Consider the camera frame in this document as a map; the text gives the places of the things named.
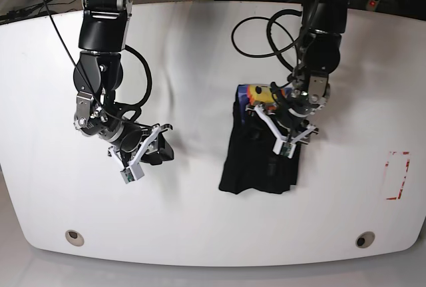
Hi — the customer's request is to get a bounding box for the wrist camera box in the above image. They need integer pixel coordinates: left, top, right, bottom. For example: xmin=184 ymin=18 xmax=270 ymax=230
xmin=272 ymin=140 xmax=296 ymax=159
xmin=120 ymin=164 xmax=144 ymax=184

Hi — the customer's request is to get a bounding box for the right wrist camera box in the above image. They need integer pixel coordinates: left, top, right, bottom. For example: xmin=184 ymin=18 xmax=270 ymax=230
xmin=120 ymin=164 xmax=144 ymax=184

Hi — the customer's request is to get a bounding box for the right gripper body with mount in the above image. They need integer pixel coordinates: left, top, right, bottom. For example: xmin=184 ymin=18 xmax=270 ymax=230
xmin=108 ymin=124 xmax=174 ymax=168

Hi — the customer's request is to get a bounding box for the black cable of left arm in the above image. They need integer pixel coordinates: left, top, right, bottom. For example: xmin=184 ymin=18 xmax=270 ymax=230
xmin=231 ymin=0 xmax=320 ymax=75

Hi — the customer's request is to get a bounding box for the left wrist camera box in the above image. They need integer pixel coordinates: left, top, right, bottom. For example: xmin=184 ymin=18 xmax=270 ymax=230
xmin=272 ymin=140 xmax=296 ymax=159

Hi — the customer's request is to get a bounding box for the black T-shirt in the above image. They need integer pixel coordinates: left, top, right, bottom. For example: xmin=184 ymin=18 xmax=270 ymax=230
xmin=218 ymin=85 xmax=301 ymax=194

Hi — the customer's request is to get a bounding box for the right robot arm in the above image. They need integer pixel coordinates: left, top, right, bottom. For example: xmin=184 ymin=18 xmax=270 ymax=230
xmin=73 ymin=0 xmax=153 ymax=167

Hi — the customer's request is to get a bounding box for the red tape rectangle marking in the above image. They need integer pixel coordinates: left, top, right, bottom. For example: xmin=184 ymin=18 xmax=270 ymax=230
xmin=381 ymin=151 xmax=411 ymax=201

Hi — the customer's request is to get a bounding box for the black tripod leg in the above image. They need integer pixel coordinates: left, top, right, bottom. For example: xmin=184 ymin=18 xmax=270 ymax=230
xmin=1 ymin=0 xmax=55 ymax=23

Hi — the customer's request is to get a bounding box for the left gripper body with mount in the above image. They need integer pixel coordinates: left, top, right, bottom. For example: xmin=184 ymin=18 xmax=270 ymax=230
xmin=246 ymin=102 xmax=319 ymax=145

